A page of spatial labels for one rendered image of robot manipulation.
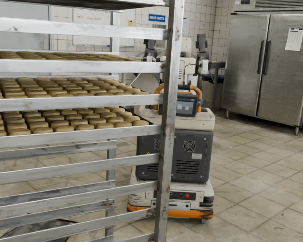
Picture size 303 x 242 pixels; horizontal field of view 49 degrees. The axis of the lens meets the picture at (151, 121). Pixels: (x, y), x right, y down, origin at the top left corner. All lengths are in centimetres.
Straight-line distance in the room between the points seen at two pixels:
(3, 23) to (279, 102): 482
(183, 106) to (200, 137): 26
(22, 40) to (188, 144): 297
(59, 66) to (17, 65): 10
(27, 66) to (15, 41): 385
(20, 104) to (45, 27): 19
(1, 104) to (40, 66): 13
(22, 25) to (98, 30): 18
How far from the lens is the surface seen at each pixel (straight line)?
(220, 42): 704
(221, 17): 707
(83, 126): 95
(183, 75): 261
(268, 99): 544
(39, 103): 85
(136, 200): 246
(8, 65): 83
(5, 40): 464
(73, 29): 85
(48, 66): 84
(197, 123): 235
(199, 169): 246
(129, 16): 555
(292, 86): 527
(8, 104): 84
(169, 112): 95
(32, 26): 83
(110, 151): 142
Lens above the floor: 131
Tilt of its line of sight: 14 degrees down
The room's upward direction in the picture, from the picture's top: 3 degrees clockwise
